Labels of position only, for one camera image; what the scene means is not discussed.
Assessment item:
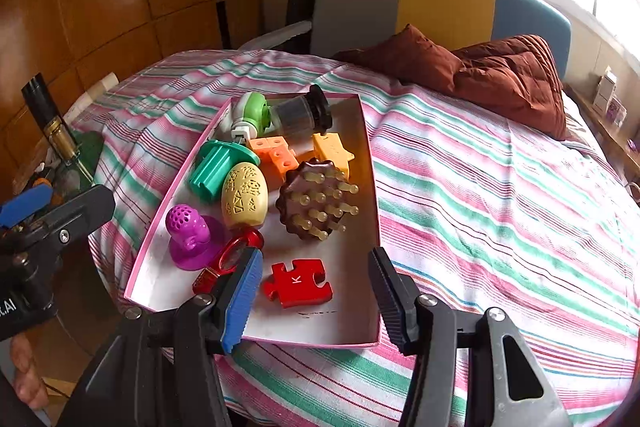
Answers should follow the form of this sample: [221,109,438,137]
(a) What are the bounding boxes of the red puzzle piece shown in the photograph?
[262,258,333,309]

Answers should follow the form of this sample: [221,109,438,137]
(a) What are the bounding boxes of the red metallic cylinder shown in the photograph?
[192,225,265,295]

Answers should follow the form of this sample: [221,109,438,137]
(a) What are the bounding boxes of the purple perforated cap toy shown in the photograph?
[165,204,227,271]

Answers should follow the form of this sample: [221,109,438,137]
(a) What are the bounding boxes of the brown scalp massage brush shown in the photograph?
[276,158,359,242]

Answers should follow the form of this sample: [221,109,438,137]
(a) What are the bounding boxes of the yellow carved egg-shaped toy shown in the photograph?
[221,161,269,230]

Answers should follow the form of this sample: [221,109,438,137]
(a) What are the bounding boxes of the orange cheese-shaped toy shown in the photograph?
[312,132,355,179]

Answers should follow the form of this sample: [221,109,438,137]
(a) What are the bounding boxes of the orange linked cube blocks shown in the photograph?
[248,135,299,183]

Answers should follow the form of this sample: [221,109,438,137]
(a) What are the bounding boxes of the left hand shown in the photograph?
[10,333,49,411]

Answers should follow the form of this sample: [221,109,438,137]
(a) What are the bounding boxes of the pink-rimmed white tray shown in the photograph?
[124,93,380,349]

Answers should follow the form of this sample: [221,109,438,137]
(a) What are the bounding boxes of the dark gold-necked bottle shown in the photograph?
[21,72,93,188]

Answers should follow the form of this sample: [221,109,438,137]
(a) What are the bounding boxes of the striped bedsheet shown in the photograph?
[74,51,639,426]

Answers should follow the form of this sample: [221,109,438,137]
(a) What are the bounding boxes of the teal flanged plastic part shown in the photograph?
[189,140,260,202]

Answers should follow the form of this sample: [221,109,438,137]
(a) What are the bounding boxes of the black grey jar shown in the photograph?
[269,84,333,136]

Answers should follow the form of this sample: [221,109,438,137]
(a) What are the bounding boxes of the green white round gadget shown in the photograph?
[230,92,270,144]

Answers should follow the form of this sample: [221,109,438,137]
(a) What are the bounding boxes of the rust brown quilt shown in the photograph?
[334,25,566,141]

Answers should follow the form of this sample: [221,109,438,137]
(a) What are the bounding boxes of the wooden side shelf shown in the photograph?
[563,83,639,179]

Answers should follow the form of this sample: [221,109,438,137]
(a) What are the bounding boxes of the purple small box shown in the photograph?
[605,96,627,129]

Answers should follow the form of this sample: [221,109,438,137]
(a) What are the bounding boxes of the white carton box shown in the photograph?
[592,66,617,112]

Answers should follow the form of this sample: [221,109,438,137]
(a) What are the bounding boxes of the tricolour headboard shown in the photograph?
[310,0,572,74]

